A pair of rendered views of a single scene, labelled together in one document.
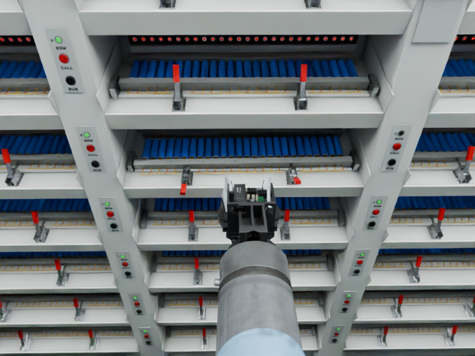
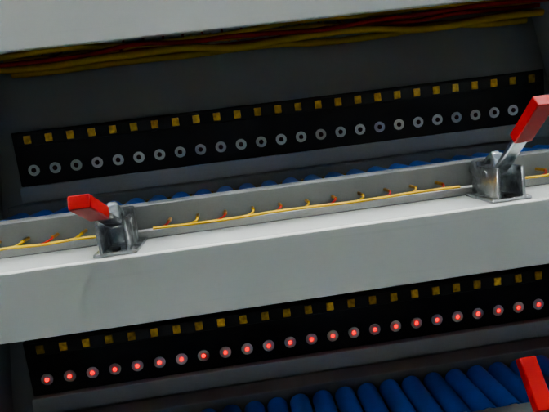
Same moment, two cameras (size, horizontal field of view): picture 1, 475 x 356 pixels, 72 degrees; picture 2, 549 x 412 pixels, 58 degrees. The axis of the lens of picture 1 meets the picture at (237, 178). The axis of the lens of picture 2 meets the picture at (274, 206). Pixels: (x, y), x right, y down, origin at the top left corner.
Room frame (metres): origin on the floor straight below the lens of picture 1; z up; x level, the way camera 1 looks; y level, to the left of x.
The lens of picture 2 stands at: (0.34, 0.04, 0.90)
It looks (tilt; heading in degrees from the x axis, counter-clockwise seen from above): 10 degrees up; 357
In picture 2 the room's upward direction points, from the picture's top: 8 degrees counter-clockwise
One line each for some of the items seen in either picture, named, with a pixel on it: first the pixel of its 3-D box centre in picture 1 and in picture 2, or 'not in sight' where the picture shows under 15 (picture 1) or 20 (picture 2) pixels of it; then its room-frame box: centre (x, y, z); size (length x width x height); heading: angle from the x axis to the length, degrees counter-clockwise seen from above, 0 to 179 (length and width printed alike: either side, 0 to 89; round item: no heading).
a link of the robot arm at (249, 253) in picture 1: (251, 274); not in sight; (0.27, -0.02, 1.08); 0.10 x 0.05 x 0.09; 91
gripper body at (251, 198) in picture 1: (251, 227); not in sight; (0.36, -0.02, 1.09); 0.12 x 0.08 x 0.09; 1
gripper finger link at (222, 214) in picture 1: (232, 215); not in sight; (0.41, 0.01, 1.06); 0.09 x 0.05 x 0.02; 15
